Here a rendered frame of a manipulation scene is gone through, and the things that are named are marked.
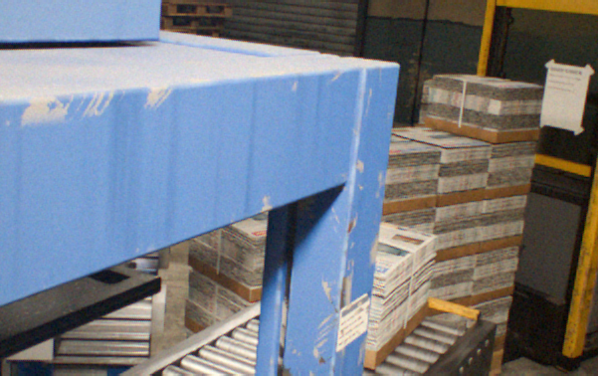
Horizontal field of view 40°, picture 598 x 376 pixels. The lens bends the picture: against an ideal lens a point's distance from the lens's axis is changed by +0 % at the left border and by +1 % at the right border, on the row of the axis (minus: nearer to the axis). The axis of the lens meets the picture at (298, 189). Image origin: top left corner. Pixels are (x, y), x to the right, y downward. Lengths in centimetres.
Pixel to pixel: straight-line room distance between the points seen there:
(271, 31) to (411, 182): 784
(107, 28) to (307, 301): 29
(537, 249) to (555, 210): 22
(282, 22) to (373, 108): 999
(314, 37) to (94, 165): 1005
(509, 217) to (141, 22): 298
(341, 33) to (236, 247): 770
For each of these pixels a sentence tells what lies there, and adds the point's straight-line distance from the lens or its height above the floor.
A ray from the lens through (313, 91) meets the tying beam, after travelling 61.
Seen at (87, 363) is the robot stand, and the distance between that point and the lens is 228.
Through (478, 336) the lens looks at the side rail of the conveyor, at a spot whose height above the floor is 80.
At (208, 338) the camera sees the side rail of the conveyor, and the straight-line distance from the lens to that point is 194.
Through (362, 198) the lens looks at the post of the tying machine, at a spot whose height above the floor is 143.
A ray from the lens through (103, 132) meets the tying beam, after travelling 43.
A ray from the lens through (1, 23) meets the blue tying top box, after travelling 61.
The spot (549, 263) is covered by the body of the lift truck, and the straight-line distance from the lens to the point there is 412.
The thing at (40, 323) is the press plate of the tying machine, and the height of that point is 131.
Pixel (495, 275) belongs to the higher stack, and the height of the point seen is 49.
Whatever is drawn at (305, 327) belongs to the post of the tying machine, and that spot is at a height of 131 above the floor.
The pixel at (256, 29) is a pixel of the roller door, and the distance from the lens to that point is 1087.
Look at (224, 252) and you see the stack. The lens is 277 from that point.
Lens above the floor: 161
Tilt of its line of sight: 14 degrees down
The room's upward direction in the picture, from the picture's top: 5 degrees clockwise
